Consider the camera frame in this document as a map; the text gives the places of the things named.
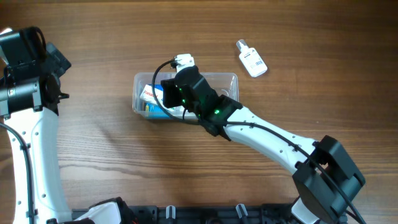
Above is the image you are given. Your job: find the clear plastic container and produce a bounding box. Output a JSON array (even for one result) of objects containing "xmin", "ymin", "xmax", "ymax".
[{"xmin": 132, "ymin": 72, "xmax": 239, "ymax": 119}]

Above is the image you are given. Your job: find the white red toothpaste box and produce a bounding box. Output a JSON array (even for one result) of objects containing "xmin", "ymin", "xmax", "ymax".
[{"xmin": 139, "ymin": 85, "xmax": 163, "ymax": 105}]

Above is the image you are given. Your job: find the blue printed carton box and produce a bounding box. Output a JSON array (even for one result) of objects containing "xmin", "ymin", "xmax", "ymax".
[{"xmin": 144, "ymin": 102, "xmax": 169, "ymax": 119}]

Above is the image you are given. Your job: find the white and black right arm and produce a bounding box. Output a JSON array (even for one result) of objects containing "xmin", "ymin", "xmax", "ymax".
[{"xmin": 160, "ymin": 62, "xmax": 366, "ymax": 223}]

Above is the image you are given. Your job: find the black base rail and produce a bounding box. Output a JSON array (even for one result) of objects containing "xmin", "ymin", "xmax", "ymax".
[{"xmin": 70, "ymin": 202, "xmax": 299, "ymax": 224}]

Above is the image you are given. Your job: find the white spray bottle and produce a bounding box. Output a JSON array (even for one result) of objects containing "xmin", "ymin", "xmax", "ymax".
[{"xmin": 236, "ymin": 39, "xmax": 268, "ymax": 78}]

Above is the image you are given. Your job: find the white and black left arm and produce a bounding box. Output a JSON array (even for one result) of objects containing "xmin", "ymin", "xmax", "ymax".
[{"xmin": 1, "ymin": 26, "xmax": 137, "ymax": 223}]

